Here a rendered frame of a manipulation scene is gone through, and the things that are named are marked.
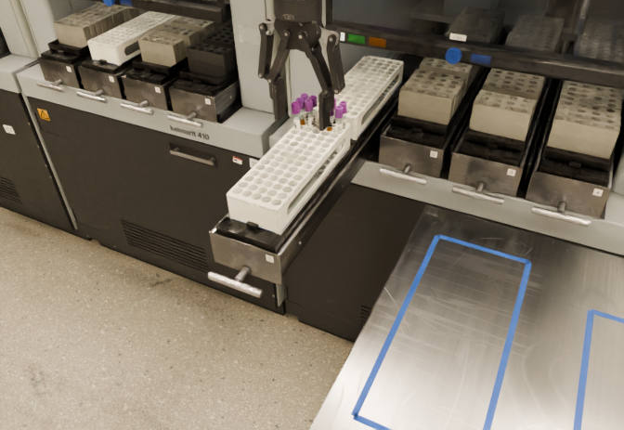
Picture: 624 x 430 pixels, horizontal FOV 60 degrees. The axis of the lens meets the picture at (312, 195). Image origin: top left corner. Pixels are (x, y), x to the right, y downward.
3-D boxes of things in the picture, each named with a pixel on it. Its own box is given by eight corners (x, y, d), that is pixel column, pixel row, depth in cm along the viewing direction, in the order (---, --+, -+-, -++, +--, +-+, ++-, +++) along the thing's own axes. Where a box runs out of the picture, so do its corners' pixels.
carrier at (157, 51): (182, 65, 139) (178, 43, 135) (177, 68, 137) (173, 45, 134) (147, 58, 143) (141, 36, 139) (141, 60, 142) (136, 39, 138)
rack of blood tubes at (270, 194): (306, 138, 112) (305, 112, 108) (351, 149, 109) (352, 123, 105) (228, 224, 91) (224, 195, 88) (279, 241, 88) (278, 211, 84)
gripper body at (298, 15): (261, -7, 80) (265, 52, 86) (311, 1, 77) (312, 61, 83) (284, -20, 86) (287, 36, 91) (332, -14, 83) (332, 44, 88)
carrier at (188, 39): (197, 55, 144) (194, 33, 140) (193, 58, 142) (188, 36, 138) (163, 48, 148) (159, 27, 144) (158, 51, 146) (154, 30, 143)
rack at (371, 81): (364, 78, 134) (365, 54, 130) (402, 84, 131) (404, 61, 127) (311, 135, 114) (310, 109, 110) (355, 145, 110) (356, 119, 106)
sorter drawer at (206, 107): (297, 23, 184) (296, -4, 179) (333, 29, 179) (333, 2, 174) (162, 121, 133) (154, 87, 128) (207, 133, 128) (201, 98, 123)
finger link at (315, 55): (305, 26, 87) (313, 23, 86) (332, 88, 91) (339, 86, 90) (294, 34, 84) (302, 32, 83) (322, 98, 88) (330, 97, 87)
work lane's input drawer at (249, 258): (361, 95, 142) (362, 62, 136) (411, 105, 137) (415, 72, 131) (199, 279, 91) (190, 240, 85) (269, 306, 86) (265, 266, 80)
